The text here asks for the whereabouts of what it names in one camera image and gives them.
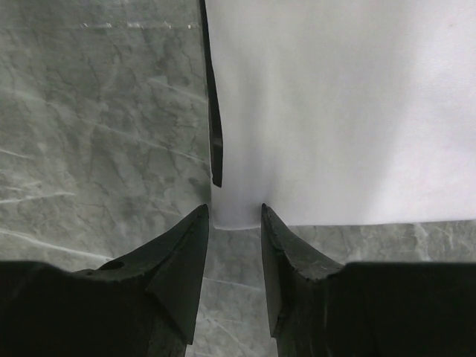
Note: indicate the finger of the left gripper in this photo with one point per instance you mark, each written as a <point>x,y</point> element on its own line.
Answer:
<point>214,118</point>

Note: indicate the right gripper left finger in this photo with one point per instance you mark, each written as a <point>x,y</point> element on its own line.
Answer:
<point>143,303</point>

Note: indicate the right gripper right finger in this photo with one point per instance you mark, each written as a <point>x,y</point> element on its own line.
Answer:
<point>318,307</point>

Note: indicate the white t shirt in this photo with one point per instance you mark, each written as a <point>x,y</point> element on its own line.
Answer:
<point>344,112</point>

